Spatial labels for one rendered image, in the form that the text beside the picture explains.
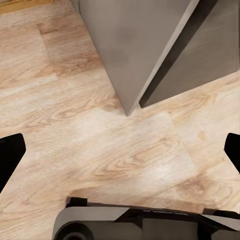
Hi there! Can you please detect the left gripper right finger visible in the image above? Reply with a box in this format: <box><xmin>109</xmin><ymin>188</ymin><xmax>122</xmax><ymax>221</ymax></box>
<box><xmin>224</xmin><ymin>132</ymin><xmax>240</xmax><ymax>173</ymax></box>

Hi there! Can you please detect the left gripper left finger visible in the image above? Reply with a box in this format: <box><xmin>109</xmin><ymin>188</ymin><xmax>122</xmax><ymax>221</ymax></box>
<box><xmin>0</xmin><ymin>133</ymin><xmax>26</xmax><ymax>193</ymax></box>

